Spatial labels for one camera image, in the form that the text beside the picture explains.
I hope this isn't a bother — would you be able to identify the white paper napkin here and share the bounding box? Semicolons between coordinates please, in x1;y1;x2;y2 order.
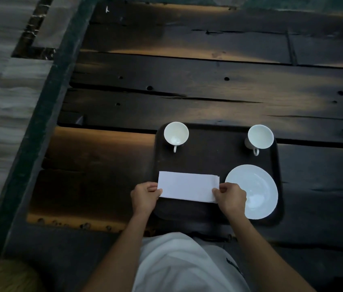
157;171;220;204

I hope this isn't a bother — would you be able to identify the white teacup with handle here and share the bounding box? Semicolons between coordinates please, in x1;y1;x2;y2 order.
164;122;190;154
244;125;275;157

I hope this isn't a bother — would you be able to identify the white round plate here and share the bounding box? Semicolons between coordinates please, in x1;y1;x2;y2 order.
225;164;279;220

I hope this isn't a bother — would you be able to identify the person's left forearm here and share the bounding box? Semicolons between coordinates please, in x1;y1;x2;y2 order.
81;214;149;292

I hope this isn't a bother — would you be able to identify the person's left hand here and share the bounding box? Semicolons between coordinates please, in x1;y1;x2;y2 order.
130;182;163;218

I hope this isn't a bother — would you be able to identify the person's white shirt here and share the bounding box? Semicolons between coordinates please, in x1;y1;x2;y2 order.
132;232;252;292

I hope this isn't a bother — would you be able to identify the dark rectangular serving tray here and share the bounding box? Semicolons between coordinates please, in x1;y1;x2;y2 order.
153;122;284;229

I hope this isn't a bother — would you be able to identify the person's right hand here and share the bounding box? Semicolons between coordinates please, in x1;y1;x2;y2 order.
212;182;248;220

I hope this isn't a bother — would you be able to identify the person's right forearm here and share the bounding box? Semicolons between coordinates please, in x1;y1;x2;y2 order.
226;215;317;292

